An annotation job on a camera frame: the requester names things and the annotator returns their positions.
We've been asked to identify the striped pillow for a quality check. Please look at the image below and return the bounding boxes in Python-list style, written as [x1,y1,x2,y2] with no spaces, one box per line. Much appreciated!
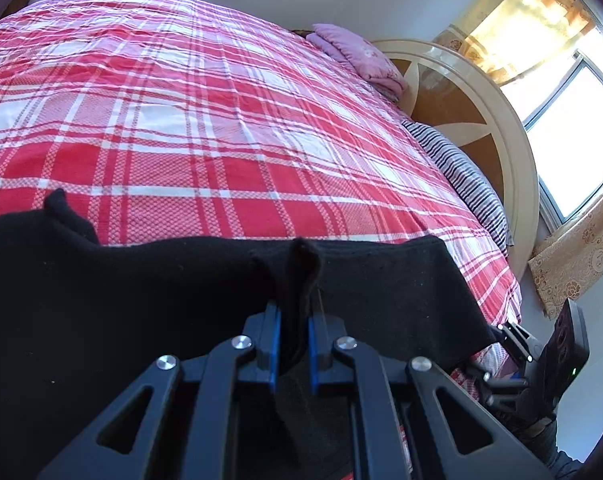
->
[401,119,511,256]

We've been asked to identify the cream wooden headboard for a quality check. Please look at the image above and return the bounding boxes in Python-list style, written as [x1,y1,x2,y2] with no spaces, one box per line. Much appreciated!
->
[374,39,539,278]

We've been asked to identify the red white plaid bed sheet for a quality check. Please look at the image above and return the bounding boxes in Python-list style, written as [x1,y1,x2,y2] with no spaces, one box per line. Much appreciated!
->
[0,0,522,324]

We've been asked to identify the floral yellow curtain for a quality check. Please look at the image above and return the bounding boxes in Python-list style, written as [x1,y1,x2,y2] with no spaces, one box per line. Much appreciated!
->
[434,0,597,86]

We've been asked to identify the folded pink quilt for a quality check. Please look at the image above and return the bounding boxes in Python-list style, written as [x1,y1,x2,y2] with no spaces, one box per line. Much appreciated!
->
[306,24,407,104]

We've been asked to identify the black pants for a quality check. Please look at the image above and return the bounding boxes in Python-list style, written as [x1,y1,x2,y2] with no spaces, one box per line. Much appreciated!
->
[0,191,493,479]

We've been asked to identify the headboard side window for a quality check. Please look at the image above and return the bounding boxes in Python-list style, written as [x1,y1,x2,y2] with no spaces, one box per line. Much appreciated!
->
[501,28,603,232]

